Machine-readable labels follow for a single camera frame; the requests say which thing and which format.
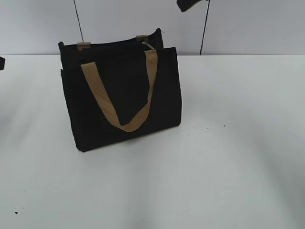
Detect black tote bag tan handles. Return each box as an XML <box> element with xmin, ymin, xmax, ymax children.
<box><xmin>58</xmin><ymin>29</ymin><xmax>182</xmax><ymax>152</ymax></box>

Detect silver zipper pull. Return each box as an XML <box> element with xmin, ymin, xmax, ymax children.
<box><xmin>142</xmin><ymin>42</ymin><xmax>155</xmax><ymax>50</ymax></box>

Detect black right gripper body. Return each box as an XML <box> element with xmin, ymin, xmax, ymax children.
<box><xmin>176</xmin><ymin>0</ymin><xmax>203</xmax><ymax>12</ymax></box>

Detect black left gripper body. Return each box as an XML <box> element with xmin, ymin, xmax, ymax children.
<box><xmin>0</xmin><ymin>57</ymin><xmax>5</xmax><ymax>71</ymax></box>

